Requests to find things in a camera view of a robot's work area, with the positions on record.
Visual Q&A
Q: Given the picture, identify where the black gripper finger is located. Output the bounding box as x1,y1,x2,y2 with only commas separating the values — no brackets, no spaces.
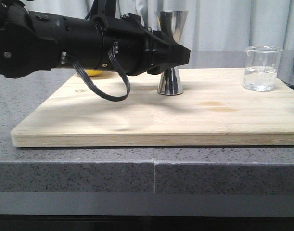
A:
146,30,191,75

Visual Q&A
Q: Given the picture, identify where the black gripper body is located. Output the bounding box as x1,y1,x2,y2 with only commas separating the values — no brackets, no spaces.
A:
91,13,159,75

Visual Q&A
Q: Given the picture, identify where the steel double jigger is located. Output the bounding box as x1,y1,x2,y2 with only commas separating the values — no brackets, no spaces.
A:
156,11,188,96

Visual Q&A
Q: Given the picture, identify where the clear glass beaker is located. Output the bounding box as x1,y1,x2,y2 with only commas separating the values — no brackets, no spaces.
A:
243,46,283,92

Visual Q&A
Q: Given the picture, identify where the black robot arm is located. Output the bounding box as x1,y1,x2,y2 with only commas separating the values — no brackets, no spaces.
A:
0,0,190,78

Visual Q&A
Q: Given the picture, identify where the grey curtain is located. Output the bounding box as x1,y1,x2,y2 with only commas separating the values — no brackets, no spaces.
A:
24,0,294,52

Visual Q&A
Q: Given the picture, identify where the yellow lemon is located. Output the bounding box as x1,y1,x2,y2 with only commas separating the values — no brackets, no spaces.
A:
85,70,103,77

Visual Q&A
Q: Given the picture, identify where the wooden cutting board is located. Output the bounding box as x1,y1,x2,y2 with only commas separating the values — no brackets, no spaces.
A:
11,68,294,147

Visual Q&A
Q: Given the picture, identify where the black flat cable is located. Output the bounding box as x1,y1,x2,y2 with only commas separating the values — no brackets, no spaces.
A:
64,42,131,102

